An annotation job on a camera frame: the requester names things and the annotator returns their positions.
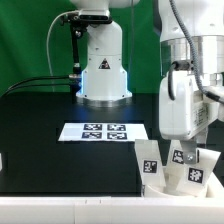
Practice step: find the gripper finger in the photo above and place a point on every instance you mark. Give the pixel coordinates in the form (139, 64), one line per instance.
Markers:
(189, 148)

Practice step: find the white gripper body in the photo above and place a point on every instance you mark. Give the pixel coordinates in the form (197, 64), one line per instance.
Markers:
(184, 111)

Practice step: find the white round stool seat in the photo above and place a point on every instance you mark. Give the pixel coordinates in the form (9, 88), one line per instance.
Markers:
(168, 191)

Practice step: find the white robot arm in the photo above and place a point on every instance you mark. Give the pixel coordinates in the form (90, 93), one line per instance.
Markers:
(192, 62)

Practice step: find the white L-shaped fence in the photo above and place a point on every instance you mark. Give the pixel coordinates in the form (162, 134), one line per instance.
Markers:
(114, 210)

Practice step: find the white marker sheet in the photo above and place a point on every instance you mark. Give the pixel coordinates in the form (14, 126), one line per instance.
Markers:
(116, 132)

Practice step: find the black camera stand pole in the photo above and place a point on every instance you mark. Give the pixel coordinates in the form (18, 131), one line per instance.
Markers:
(75, 86)

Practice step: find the black camera on stand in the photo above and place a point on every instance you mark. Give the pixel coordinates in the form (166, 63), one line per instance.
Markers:
(87, 17)

